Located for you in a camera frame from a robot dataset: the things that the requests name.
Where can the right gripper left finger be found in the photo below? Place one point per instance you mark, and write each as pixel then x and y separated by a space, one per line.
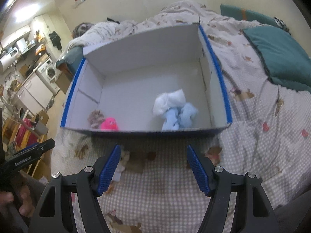
pixel 104 169

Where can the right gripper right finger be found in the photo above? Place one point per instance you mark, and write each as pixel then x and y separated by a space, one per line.
pixel 202 169

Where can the beige lace scrunchie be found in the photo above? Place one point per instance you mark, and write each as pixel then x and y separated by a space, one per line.
pixel 95 119

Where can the person's left hand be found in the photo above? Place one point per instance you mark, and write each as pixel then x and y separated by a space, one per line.
pixel 16 192

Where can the pink plush ball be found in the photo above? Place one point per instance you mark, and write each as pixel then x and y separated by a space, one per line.
pixel 109 124

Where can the light blue fluffy sock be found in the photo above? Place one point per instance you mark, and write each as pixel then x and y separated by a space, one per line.
pixel 179 117

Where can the brown cardboard box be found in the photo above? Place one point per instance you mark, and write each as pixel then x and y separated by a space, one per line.
pixel 42 117

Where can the checkered dog print bedspread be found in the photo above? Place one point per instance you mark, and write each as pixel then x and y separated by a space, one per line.
pixel 269 135

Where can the white fluffy sock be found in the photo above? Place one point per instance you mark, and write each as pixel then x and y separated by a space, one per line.
pixel 165 101

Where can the white kitchen cabinet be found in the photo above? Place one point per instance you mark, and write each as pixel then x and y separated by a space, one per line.
pixel 33 94

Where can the blue and white cardboard box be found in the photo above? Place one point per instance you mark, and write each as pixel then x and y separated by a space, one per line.
pixel 123 78

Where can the white washing machine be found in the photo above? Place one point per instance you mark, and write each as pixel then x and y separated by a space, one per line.
pixel 47 73

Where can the teal pillow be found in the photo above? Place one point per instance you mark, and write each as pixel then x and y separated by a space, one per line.
pixel 285 62

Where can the teal cushion with orange stripe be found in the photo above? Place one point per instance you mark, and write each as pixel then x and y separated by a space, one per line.
pixel 246 15

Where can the wooden bed frame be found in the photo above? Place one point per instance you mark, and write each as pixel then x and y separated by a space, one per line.
pixel 64 78

